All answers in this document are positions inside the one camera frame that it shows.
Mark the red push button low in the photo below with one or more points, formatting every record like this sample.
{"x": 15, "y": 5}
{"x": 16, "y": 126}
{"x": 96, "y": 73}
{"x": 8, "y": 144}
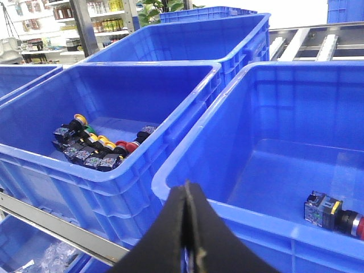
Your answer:
{"x": 120, "y": 148}

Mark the lower shelf blue bin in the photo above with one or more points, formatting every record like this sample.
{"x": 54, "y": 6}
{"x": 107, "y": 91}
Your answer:
{"x": 25, "y": 248}

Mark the blue bin far left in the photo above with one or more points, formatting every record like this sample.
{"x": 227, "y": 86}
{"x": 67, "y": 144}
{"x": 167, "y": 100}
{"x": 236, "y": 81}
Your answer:
{"x": 16, "y": 78}

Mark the blue target bin right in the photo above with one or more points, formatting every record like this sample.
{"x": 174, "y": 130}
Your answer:
{"x": 276, "y": 133}

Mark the red push button upright block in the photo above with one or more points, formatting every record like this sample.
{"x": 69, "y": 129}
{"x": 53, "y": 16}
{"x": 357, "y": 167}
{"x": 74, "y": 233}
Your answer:
{"x": 140, "y": 138}

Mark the yellow push button centre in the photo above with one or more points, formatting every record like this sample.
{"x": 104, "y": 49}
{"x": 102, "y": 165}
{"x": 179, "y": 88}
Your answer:
{"x": 66, "y": 131}

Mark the store shelves with bottles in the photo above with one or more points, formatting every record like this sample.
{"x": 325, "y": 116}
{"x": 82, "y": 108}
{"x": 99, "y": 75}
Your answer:
{"x": 43, "y": 32}

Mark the yellow push button low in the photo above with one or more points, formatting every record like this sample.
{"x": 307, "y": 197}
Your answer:
{"x": 100, "y": 143}

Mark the blue source bin with buttons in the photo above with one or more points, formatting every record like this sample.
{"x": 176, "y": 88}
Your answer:
{"x": 118, "y": 100}

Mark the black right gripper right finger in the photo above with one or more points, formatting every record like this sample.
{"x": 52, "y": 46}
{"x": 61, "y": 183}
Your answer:
{"x": 211, "y": 245}

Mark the grey steel pillar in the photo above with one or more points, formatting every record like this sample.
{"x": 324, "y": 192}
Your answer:
{"x": 84, "y": 27}

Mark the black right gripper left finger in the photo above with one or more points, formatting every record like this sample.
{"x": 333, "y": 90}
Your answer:
{"x": 160, "y": 249}

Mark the red push button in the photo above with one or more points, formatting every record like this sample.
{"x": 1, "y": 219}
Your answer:
{"x": 327, "y": 212}

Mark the roller conveyor rack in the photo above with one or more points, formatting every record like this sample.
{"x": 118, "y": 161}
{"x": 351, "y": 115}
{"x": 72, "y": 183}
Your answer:
{"x": 326, "y": 42}

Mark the steel shelf front rail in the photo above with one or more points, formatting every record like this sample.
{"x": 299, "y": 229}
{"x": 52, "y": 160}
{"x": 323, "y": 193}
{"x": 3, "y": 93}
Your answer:
{"x": 103, "y": 250}

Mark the green potted plant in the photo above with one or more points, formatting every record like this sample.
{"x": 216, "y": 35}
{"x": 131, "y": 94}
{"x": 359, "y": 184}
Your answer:
{"x": 150, "y": 10}

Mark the green push button left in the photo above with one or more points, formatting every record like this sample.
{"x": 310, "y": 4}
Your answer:
{"x": 87, "y": 132}

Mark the blue bin behind source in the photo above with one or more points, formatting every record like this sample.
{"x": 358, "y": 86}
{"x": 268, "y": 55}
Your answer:
{"x": 234, "y": 42}

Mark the blue crates in background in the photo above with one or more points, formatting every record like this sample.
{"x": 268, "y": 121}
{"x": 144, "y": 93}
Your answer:
{"x": 205, "y": 13}

